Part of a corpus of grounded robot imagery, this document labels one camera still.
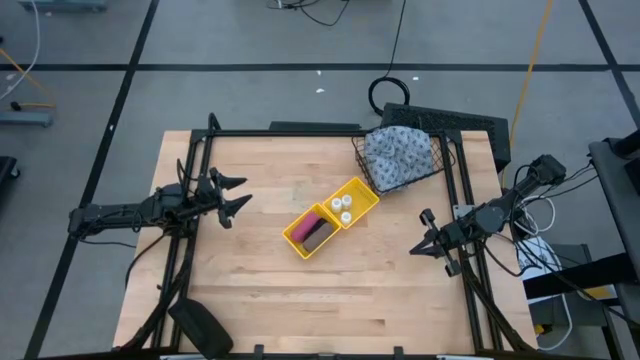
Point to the white plastic bottle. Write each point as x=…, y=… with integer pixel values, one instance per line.
x=336, y=204
x=345, y=217
x=346, y=200

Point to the white printed bag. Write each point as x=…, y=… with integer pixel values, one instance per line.
x=537, y=255

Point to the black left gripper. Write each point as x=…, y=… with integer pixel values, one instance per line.
x=205, y=197

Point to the grey office desk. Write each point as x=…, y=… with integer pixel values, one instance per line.
x=620, y=200

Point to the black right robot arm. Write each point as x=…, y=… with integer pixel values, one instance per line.
x=520, y=190

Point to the yellow plastic bin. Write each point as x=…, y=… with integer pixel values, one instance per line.
x=291, y=239
x=364, y=199

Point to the grey floor base plate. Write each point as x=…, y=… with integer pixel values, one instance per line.
x=25, y=118

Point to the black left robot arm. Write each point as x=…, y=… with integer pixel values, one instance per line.
x=120, y=212

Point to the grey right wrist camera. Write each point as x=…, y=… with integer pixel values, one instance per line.
x=489, y=218

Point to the black bandage roll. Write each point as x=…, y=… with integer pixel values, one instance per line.
x=314, y=231

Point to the black aluminium rig frame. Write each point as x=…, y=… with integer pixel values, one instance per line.
x=325, y=133

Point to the pink sponge block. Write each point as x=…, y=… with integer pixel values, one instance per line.
x=305, y=228

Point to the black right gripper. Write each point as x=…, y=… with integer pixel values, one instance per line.
x=456, y=233

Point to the grey patterned cloth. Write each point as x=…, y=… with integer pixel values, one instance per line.
x=397, y=157

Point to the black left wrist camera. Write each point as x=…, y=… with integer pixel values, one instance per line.
x=170, y=195

